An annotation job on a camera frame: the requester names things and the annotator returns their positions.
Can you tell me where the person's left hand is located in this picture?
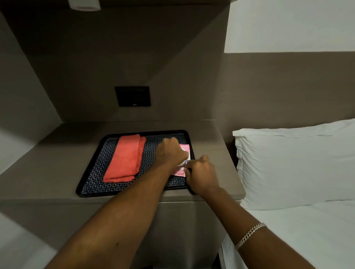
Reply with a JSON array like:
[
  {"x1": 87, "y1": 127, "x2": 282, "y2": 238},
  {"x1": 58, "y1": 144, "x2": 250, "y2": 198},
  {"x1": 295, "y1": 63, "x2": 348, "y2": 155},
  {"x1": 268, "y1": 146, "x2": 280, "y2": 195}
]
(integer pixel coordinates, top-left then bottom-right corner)
[{"x1": 153, "y1": 137, "x2": 189, "y2": 171}]

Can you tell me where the person's right hand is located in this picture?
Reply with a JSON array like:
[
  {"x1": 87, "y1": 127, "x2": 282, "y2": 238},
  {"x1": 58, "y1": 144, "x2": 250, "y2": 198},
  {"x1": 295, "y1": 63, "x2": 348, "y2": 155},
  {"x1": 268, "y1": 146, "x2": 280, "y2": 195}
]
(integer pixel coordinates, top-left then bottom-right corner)
[{"x1": 184, "y1": 155, "x2": 220, "y2": 195}]

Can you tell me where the pink sachet packet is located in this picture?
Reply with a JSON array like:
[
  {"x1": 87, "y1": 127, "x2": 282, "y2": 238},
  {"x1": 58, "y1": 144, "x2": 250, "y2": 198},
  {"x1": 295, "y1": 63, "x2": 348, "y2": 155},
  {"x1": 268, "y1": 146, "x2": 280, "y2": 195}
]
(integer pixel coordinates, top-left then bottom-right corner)
[{"x1": 173, "y1": 144, "x2": 191, "y2": 177}]

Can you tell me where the person's left forearm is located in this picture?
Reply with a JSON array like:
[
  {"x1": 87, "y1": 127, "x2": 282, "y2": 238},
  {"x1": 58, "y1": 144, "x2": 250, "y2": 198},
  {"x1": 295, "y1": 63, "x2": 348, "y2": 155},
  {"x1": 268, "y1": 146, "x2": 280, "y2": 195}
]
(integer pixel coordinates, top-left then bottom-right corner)
[{"x1": 45, "y1": 160, "x2": 178, "y2": 269}]

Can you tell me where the person's right forearm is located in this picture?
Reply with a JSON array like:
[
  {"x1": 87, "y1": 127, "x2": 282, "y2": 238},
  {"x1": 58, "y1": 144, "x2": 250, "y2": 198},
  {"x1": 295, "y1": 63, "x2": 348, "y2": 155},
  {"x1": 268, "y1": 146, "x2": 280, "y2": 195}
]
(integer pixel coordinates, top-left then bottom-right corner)
[{"x1": 199, "y1": 186, "x2": 317, "y2": 269}]

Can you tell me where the folded orange towel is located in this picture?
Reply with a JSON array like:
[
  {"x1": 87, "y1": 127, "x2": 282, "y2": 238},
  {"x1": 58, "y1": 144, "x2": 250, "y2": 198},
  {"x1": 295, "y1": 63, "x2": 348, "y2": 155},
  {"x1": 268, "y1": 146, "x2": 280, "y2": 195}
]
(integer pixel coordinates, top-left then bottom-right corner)
[{"x1": 103, "y1": 134, "x2": 146, "y2": 183}]

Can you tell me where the black patterned tray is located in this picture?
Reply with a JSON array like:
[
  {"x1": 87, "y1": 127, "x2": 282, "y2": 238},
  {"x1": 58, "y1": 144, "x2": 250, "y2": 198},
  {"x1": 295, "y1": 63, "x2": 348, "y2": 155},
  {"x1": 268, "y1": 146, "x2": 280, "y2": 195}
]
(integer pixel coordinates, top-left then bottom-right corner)
[{"x1": 76, "y1": 129, "x2": 198, "y2": 198}]

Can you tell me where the white pillow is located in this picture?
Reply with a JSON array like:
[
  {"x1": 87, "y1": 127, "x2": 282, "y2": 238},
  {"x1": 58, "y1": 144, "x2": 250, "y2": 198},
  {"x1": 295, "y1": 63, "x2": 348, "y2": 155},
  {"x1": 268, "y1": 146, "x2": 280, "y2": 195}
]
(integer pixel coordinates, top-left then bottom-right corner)
[{"x1": 232, "y1": 119, "x2": 355, "y2": 210}]

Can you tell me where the white bed sheet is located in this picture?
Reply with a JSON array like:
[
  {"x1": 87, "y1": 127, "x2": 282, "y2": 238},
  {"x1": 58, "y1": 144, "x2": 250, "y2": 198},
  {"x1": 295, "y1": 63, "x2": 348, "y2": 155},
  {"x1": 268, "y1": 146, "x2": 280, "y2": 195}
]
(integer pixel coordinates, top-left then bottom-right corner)
[{"x1": 222, "y1": 200, "x2": 355, "y2": 269}]

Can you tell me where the grey bedside cabinet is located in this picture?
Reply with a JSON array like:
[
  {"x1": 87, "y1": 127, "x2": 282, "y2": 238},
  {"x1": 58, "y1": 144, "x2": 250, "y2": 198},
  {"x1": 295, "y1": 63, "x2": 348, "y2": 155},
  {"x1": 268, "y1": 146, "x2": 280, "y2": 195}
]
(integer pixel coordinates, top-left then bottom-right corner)
[{"x1": 0, "y1": 120, "x2": 246, "y2": 269}]

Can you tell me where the white ceiling lamp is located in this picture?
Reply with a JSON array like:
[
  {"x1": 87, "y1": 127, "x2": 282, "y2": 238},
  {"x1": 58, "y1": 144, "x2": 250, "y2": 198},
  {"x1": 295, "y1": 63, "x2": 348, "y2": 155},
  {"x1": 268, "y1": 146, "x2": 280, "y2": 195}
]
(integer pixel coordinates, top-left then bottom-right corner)
[{"x1": 68, "y1": 0, "x2": 101, "y2": 11}]

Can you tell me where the black wall switch panel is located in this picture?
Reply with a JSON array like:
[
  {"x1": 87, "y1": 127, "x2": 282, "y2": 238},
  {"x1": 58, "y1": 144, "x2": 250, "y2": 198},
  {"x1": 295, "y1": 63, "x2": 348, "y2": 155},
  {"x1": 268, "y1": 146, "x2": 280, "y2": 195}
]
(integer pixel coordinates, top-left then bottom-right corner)
[{"x1": 114, "y1": 86, "x2": 151, "y2": 107}]

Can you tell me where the silver chain bracelet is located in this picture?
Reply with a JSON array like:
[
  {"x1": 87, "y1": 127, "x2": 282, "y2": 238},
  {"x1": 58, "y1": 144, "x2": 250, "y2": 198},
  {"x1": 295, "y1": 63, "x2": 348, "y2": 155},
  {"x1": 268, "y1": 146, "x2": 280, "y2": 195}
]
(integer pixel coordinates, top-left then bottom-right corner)
[{"x1": 235, "y1": 222, "x2": 267, "y2": 251}]

